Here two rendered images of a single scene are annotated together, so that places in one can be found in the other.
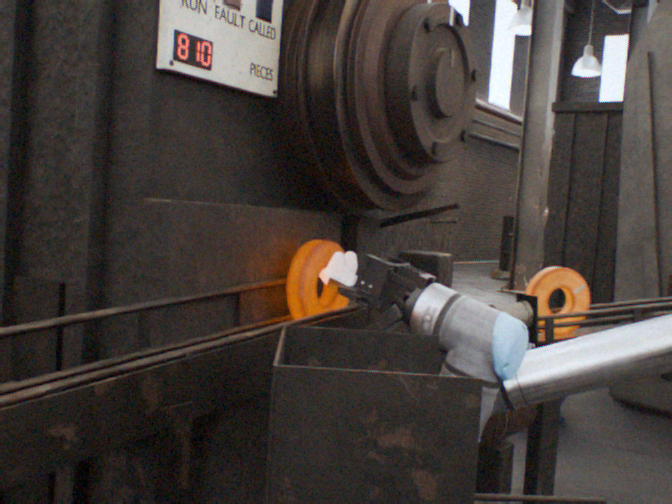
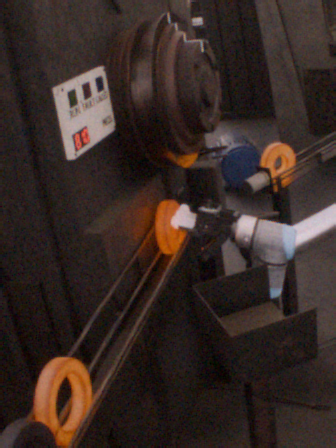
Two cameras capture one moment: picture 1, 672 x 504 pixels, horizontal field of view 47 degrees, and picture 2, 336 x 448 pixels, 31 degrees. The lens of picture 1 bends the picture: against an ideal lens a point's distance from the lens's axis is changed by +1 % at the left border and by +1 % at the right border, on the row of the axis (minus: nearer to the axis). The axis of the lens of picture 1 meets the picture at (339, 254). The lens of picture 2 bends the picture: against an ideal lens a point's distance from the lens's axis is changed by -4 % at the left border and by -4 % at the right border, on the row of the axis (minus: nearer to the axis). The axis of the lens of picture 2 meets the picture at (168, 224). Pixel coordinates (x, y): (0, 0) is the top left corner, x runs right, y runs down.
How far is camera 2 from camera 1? 73 cm
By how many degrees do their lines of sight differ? 22
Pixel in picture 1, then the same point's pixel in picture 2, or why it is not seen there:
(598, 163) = not seen: outside the picture
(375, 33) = (169, 80)
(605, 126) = not seen: outside the picture
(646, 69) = not seen: outside the picture
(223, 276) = (128, 251)
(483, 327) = (277, 238)
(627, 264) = (275, 65)
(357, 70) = (166, 106)
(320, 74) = (145, 115)
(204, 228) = (115, 234)
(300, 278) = (164, 233)
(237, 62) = (97, 126)
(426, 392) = (295, 321)
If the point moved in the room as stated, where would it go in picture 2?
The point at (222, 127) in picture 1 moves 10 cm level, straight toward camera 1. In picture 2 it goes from (97, 164) to (109, 172)
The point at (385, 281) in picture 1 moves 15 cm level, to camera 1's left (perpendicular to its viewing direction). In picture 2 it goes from (214, 222) to (162, 236)
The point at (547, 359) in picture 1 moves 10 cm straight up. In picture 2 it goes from (302, 233) to (300, 202)
